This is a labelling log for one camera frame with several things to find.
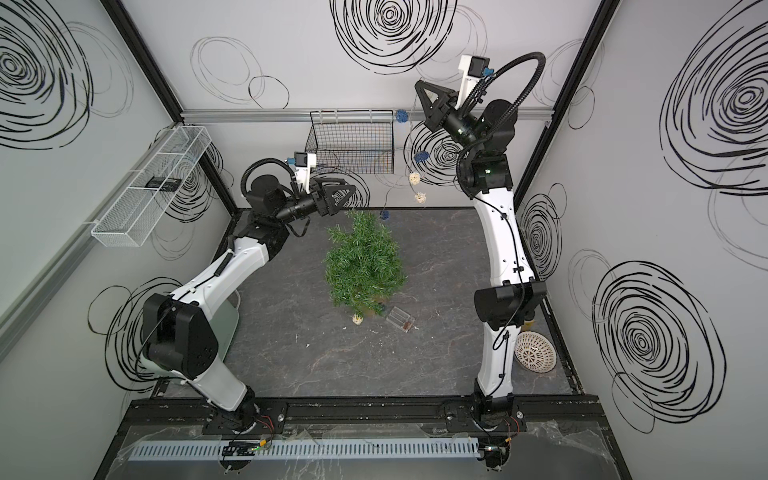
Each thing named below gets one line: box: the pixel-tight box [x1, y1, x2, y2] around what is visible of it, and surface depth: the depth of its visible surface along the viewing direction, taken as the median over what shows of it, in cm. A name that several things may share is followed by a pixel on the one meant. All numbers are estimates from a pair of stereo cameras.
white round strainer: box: [514, 330, 558, 374], surface depth 83 cm
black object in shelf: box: [145, 176, 182, 192], surface depth 79 cm
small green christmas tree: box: [323, 210, 407, 318], surface depth 74 cm
